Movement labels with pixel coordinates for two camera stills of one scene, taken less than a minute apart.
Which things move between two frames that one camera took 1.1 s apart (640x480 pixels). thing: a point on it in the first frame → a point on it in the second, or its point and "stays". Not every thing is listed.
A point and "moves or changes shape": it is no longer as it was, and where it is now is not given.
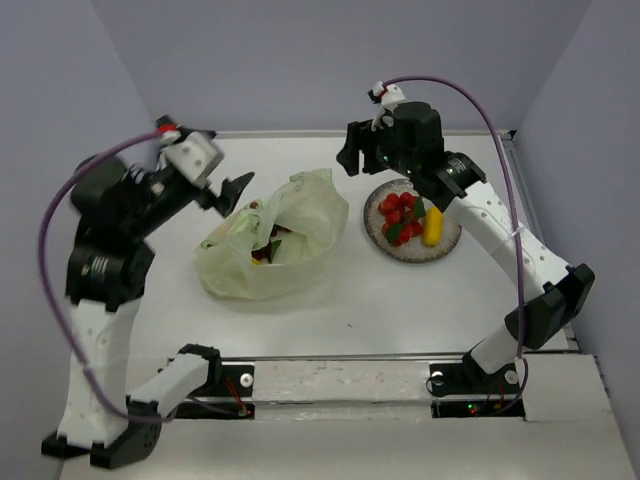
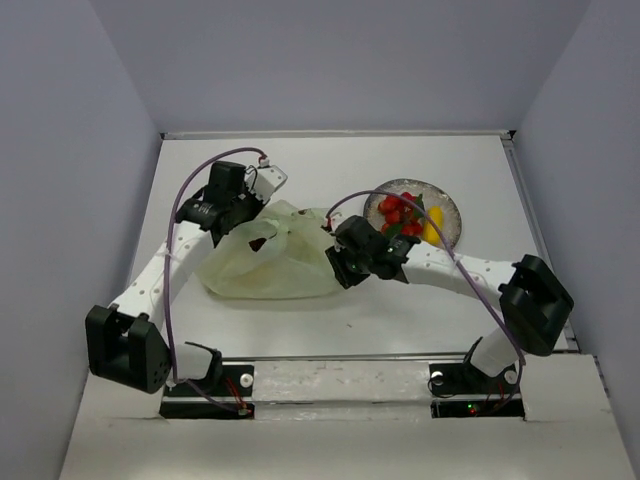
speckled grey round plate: x=414 y=249 stays
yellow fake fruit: x=432 y=226 stays
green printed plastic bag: x=279 y=243 moves or changes shape
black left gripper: x=228 y=201 → x=258 y=204
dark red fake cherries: x=265 y=253 → x=257 y=243
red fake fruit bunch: x=402 y=213 stays
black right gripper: x=364 y=136 → x=336 y=258
